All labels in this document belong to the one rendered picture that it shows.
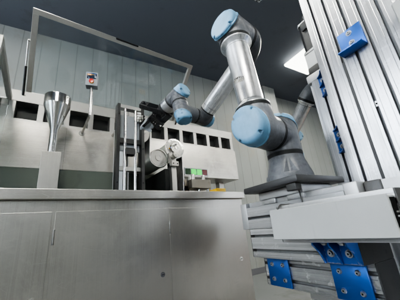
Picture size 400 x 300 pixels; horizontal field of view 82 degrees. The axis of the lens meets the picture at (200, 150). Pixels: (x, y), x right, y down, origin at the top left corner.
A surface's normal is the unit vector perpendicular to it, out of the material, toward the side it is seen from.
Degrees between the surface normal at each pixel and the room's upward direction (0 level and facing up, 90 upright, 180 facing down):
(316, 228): 90
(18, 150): 90
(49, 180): 90
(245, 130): 98
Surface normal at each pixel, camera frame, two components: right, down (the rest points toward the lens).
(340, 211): -0.87, -0.08
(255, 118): -0.73, -0.03
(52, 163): 0.55, -0.32
